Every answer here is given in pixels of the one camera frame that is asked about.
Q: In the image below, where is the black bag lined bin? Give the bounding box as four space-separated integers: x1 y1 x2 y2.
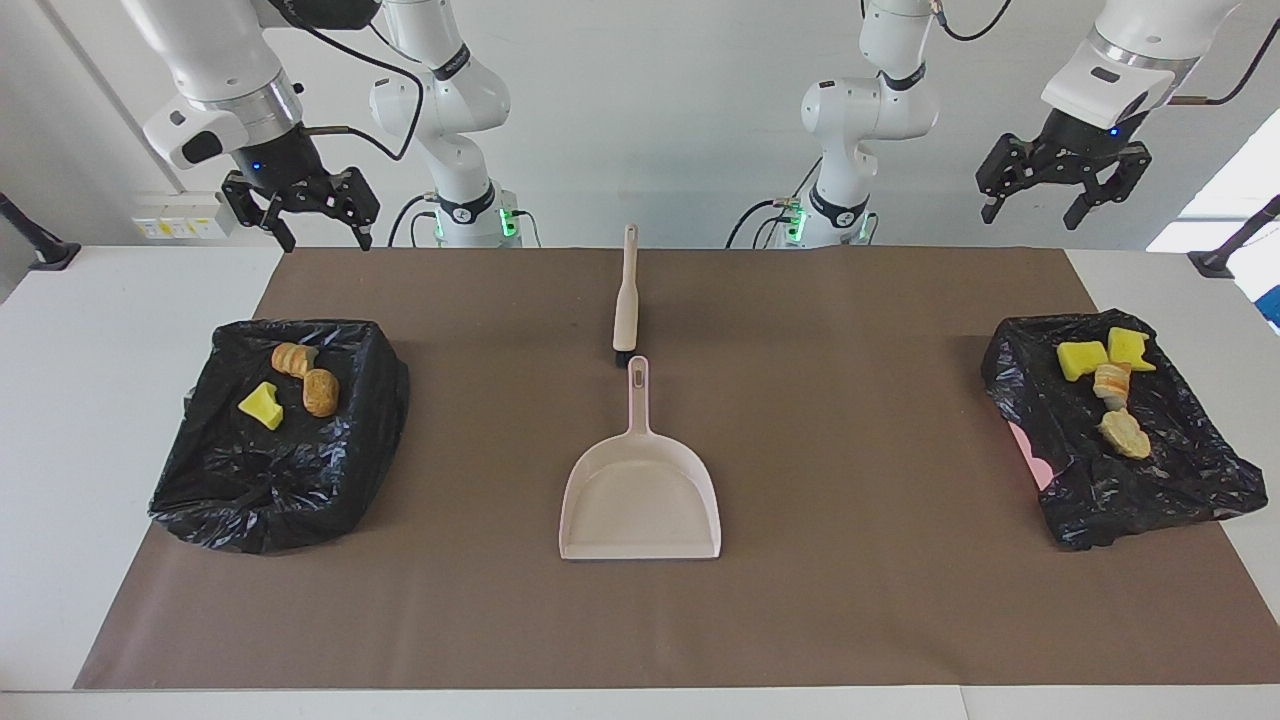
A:
148 318 412 556

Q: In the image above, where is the brown table mat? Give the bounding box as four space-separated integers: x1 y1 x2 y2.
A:
75 247 1280 691

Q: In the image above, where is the pink plastic bin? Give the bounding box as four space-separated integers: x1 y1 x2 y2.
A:
1008 420 1053 491

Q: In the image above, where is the yellow sponge wedge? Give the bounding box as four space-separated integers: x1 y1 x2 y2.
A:
1057 341 1109 382

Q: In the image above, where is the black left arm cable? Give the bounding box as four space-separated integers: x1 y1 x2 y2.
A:
930 0 1280 106

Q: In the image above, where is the black base cable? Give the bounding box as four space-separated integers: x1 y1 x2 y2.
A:
727 198 801 249
388 193 441 248

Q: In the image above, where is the small yellow sponge piece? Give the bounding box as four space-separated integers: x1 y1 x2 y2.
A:
238 381 285 431

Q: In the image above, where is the white wall socket box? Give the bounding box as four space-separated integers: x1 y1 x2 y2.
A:
133 192 238 241

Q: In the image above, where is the notched yellow sponge piece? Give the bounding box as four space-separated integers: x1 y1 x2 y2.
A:
1107 327 1158 373

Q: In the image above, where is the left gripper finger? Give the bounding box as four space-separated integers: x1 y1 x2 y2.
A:
1063 142 1152 231
977 133 1041 224

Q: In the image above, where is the beige plastic dustpan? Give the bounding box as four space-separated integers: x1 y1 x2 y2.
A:
558 355 723 561

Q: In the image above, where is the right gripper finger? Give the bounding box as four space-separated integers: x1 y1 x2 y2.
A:
221 172 297 253
315 168 381 251

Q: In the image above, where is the black trash bag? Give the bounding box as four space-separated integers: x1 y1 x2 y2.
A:
981 309 1268 552

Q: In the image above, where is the tall beige foam chunk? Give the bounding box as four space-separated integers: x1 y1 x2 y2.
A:
1098 408 1153 461

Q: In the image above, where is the black camera stand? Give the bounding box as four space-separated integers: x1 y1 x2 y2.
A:
1188 195 1280 279
0 192 81 271

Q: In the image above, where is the brown toy bread loaf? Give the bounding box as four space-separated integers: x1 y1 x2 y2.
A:
303 368 341 418

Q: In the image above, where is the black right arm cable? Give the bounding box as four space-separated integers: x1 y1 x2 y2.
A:
270 0 425 163

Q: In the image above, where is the beige hand brush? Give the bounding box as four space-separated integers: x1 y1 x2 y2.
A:
612 224 642 367

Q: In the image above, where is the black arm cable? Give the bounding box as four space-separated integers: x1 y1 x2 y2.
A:
270 0 425 163
930 0 1280 106

